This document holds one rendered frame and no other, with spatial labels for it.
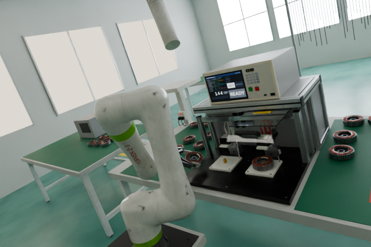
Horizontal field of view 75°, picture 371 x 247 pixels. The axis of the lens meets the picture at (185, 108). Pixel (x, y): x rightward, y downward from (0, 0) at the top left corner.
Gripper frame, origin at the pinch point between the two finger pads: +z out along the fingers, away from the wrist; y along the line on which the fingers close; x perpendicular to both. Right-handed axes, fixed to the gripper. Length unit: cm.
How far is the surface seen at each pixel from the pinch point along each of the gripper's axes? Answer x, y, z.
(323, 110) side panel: 62, 17, 57
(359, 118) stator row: 68, 28, 75
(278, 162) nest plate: 28.3, 32.7, 24.2
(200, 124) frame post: 17.5, -15.2, 3.5
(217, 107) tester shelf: 34.7, -7.1, 2.0
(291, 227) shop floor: -24, 29, 94
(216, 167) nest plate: 4.6, 12.1, 8.2
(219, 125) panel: 19.2, -18.8, 21.6
